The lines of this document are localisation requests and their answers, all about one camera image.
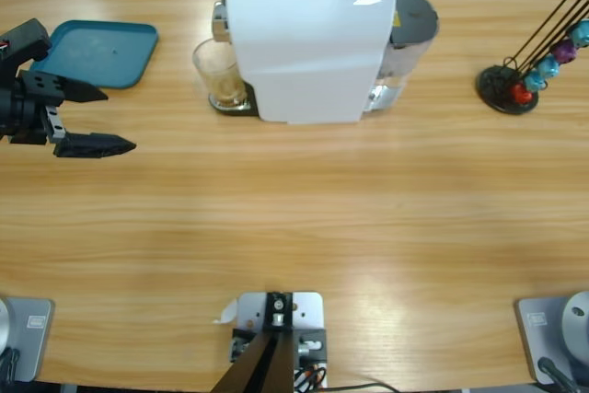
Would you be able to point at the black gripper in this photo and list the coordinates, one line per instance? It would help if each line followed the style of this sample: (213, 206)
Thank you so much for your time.
(27, 107)

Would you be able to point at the clear glass cup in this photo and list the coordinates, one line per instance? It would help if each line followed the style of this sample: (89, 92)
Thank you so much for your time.
(221, 75)

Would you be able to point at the white capsule coffee machine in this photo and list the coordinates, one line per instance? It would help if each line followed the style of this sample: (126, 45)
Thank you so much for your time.
(303, 52)

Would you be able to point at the red coffee capsule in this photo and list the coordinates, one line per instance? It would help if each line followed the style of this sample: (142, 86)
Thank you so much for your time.
(522, 95)

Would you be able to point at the teal coffee capsule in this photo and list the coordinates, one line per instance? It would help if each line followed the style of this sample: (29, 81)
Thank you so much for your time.
(534, 82)
(580, 34)
(549, 66)

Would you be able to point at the purple coffee capsule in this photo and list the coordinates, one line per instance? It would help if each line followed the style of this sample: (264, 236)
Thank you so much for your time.
(565, 50)

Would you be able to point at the teal plastic tray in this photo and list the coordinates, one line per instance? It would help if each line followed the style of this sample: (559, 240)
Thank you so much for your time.
(101, 52)

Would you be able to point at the white paper tag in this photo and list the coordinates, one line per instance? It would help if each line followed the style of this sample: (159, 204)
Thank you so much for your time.
(226, 312)

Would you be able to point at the black capsule holder with rods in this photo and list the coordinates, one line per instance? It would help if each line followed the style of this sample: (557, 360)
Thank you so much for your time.
(494, 84)

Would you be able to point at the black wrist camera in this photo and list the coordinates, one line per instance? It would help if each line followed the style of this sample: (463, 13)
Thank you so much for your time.
(23, 43)

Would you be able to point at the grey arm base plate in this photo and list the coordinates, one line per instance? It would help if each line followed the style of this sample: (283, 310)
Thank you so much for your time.
(32, 333)
(538, 333)

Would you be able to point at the white mount block, dark post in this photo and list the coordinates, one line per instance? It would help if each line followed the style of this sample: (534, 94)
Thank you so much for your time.
(306, 310)

